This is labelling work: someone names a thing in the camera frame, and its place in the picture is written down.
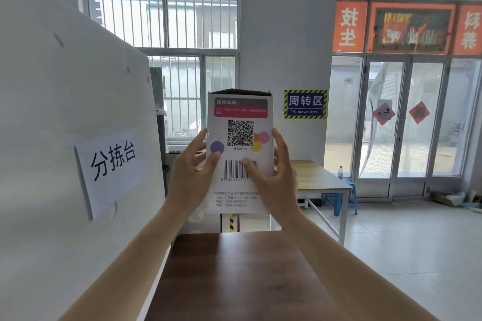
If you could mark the person's right hand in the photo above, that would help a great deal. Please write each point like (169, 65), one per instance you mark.
(280, 189)

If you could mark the person's left hand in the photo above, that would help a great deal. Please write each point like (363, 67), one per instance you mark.
(184, 181)

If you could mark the person's right thumb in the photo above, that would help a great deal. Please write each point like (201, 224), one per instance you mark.
(253, 167)

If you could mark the person's left thumb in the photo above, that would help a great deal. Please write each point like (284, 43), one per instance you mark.
(211, 165)

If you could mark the white printed carton box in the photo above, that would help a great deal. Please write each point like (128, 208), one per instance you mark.
(241, 114)

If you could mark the person's right forearm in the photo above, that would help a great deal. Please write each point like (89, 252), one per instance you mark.
(339, 272)

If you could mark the person's left forearm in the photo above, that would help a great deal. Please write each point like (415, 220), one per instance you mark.
(131, 260)

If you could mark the light wooden table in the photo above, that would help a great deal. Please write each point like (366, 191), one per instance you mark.
(320, 179)

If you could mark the grey metal cabinet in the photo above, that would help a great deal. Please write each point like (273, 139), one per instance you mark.
(159, 114)

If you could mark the blue sign with striped border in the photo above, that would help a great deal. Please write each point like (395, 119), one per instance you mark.
(305, 103)

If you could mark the clear plastic bottle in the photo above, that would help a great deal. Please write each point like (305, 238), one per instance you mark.
(340, 172)

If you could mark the blue plastic stool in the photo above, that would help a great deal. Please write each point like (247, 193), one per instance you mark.
(347, 193)

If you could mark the white paper sign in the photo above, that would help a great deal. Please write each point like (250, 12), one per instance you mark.
(113, 166)

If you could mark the white mesh curtain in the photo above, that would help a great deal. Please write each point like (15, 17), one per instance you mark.
(376, 117)

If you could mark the red diamond with white paper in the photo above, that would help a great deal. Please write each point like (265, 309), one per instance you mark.
(384, 112)

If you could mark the barred window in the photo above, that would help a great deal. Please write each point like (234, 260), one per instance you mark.
(162, 23)

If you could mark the narrow orange banner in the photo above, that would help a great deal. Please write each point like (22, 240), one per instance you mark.
(469, 30)
(349, 27)

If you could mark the glass double door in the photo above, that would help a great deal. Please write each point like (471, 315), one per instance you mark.
(421, 121)

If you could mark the red diamond door decoration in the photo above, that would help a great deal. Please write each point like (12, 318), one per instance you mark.
(420, 112)

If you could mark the white partition board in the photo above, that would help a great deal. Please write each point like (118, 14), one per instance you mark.
(45, 106)

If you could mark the cardboard box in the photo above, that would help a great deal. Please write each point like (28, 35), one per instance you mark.
(446, 198)

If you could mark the wide orange framed banner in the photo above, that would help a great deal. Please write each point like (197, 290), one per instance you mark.
(412, 27)

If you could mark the yellow black striped post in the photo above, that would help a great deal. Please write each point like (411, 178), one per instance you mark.
(231, 223)

